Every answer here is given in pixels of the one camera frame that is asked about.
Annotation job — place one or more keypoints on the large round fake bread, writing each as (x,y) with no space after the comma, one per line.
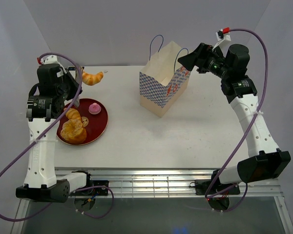
(73,132)

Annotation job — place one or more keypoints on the aluminium front rail frame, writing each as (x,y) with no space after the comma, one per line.
(170,183)

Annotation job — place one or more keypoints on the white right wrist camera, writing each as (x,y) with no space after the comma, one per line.
(223,38)

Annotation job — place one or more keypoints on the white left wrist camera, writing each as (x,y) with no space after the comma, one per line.
(51,59)

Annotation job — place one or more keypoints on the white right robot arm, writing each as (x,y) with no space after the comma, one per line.
(266,160)

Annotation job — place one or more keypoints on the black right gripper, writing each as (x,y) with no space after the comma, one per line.
(199,57)

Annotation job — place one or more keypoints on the blue patterned paper bag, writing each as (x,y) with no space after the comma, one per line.
(163,79)

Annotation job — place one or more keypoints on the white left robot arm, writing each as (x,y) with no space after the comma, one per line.
(45,108)

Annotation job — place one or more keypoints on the golden fake croissant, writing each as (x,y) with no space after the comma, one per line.
(72,114)
(92,79)

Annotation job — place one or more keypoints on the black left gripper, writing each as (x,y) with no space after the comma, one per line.
(68,76)

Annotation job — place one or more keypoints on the pink fake donut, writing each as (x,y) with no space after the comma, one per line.
(94,108)

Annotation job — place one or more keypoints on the dark red round plate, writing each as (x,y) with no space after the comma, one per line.
(94,124)

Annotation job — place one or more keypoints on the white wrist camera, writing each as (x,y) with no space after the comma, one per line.
(223,38)
(51,59)

